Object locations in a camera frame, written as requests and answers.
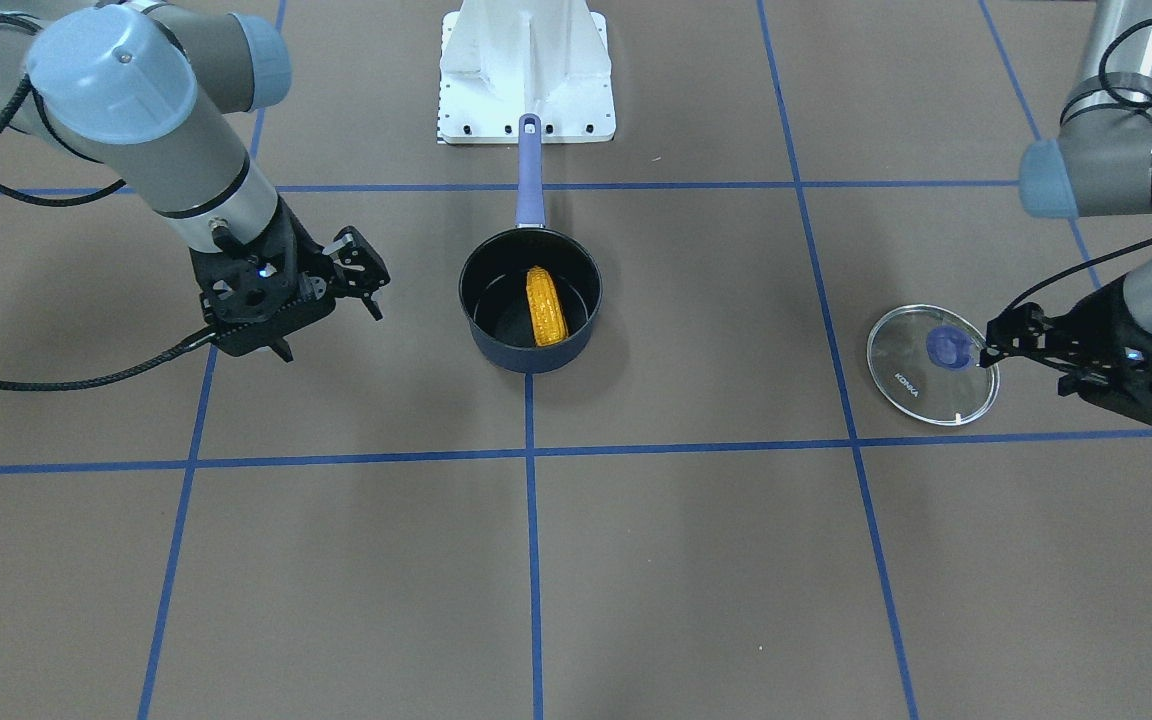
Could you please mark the dark blue saucepan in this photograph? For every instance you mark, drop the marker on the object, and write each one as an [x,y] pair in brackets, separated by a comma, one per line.
[492,281]

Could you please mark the white camera stand base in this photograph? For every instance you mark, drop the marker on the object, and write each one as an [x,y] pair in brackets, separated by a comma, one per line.
[504,59]

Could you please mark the glass pot lid blue knob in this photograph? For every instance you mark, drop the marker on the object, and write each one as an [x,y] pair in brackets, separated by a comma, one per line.
[925,361]

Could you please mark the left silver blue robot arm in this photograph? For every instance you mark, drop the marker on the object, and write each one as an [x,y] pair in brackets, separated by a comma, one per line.
[1100,165]

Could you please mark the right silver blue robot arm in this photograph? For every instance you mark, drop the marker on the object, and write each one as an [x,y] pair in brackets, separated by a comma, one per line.
[145,88]

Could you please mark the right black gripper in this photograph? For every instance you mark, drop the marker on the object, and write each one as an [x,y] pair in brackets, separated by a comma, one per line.
[303,251]

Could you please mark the yellow toy corn cob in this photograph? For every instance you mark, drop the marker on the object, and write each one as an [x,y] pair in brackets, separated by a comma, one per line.
[544,307]

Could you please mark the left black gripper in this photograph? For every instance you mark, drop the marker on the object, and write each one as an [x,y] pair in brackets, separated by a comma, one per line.
[1108,325]

